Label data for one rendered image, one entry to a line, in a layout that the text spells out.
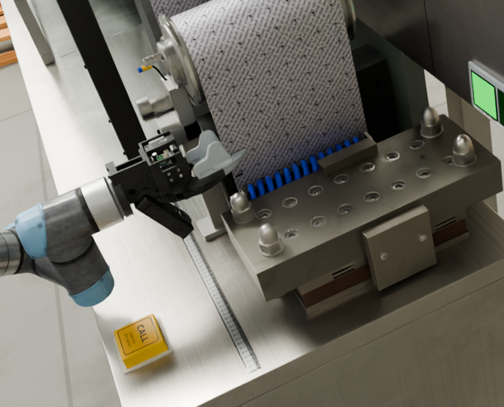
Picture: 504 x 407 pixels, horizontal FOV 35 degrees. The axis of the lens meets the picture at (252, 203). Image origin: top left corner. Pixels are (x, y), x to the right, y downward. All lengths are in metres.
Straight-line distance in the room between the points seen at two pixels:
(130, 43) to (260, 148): 0.97
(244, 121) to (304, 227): 0.19
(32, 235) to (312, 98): 0.47
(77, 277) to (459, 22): 0.67
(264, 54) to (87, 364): 1.63
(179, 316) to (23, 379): 1.45
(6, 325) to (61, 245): 1.72
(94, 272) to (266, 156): 0.32
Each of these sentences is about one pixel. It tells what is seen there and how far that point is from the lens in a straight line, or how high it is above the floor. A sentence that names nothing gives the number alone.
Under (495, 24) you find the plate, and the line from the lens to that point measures 1.02.
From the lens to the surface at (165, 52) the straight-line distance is 1.19.
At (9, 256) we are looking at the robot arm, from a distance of 1.32.
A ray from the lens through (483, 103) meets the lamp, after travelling 1.11.
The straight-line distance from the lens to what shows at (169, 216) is 1.25.
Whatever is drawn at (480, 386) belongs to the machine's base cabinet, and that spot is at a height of 0.63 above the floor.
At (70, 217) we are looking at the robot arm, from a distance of 1.20.
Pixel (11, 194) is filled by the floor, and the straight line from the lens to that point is 3.55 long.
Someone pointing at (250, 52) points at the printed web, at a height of 1.25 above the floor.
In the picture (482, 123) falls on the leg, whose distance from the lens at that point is 1.65.
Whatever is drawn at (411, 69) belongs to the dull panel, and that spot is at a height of 1.10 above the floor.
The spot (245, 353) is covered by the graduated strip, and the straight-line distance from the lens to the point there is 1.22.
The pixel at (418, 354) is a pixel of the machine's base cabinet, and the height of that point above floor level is 0.78.
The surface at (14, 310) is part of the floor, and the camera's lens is 2.96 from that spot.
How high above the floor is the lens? 1.80
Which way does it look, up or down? 38 degrees down
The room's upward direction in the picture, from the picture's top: 19 degrees counter-clockwise
